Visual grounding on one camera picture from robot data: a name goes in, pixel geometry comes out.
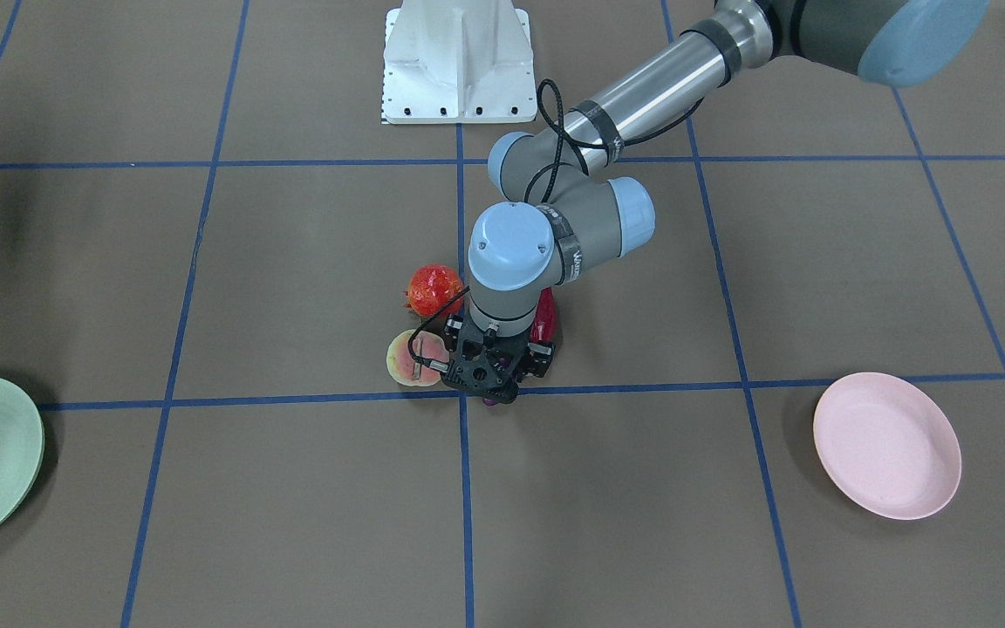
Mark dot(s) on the pink plate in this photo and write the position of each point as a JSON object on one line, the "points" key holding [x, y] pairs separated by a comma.
{"points": [[887, 446]]}

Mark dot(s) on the halved peach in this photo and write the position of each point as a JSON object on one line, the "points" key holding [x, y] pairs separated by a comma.
{"points": [[402, 367]]}

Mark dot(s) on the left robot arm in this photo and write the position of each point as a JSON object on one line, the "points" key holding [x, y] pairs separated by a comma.
{"points": [[556, 222]]}

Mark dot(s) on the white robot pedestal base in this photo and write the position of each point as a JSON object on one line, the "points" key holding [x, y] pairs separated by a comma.
{"points": [[457, 62]]}

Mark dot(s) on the red chili pepper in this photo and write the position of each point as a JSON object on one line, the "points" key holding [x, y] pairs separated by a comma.
{"points": [[544, 325]]}

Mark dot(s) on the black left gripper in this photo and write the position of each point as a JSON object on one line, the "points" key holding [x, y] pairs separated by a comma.
{"points": [[541, 358]]}

